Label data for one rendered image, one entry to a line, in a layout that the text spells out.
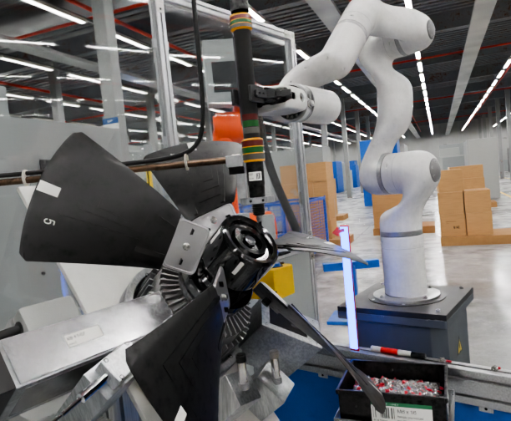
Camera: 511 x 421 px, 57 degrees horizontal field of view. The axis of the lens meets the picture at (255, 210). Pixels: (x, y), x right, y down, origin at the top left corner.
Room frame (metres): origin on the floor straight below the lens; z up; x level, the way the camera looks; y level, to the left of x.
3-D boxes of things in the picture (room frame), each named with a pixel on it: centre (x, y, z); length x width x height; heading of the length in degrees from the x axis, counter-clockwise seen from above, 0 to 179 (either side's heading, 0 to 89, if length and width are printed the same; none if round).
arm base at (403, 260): (1.37, -0.42, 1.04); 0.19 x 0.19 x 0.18
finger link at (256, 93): (0.93, -0.04, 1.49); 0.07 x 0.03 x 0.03; 141
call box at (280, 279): (1.40, 0.00, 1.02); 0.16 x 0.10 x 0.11; 51
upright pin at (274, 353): (0.89, -0.01, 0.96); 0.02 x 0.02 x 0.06
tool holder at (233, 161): (0.94, 0.00, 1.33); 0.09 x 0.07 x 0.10; 86
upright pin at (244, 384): (0.83, 0.05, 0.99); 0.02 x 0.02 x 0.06
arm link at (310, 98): (1.07, -0.11, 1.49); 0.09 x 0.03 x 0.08; 51
